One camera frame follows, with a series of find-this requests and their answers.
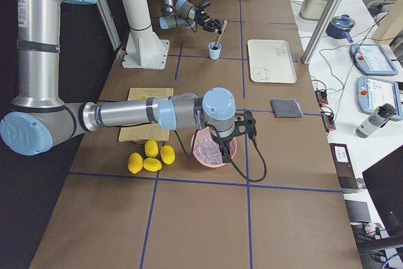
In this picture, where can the whole lemon lower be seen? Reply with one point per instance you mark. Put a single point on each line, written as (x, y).
(168, 155)

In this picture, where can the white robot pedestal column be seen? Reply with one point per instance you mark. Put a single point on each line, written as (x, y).
(144, 49)

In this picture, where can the pink ice bowl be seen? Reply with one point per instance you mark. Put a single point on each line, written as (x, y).
(206, 151)

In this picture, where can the light blue paper cup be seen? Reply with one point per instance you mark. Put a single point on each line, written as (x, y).
(214, 50)

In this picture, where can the blue pot with lid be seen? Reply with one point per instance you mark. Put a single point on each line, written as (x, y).
(340, 27)

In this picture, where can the stainless steel muddler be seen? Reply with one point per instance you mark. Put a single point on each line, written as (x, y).
(220, 34)

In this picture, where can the white bear tray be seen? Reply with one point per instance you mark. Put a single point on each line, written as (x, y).
(270, 61)

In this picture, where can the black device box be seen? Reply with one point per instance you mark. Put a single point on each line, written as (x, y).
(343, 166)

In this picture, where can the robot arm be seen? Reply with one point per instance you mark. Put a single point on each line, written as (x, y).
(189, 15)
(91, 68)

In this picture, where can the grey folded cloth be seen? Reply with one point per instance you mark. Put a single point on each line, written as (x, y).
(286, 108)

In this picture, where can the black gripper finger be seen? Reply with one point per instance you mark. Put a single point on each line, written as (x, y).
(226, 153)
(215, 26)

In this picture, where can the whole lemon left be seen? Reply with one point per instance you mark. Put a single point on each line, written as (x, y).
(135, 163)

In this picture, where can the grey aluminium post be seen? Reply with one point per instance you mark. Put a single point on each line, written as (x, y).
(327, 14)

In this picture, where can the silver toaster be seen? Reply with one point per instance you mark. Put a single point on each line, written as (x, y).
(312, 9)

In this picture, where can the grey water bottle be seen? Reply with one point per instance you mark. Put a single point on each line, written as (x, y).
(377, 119)

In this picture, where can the teach pendant near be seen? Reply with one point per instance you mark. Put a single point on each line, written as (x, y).
(374, 92)

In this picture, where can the bamboo cutting board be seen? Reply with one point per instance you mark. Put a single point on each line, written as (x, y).
(143, 133)

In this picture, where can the teach pendant far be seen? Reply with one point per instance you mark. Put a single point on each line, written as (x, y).
(372, 60)

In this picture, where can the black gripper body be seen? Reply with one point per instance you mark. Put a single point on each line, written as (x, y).
(202, 19)
(219, 139)

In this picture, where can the teach pendant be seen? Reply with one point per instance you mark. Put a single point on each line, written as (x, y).
(374, 92)
(372, 60)

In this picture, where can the whole lemon back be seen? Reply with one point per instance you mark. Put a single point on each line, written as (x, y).
(151, 148)

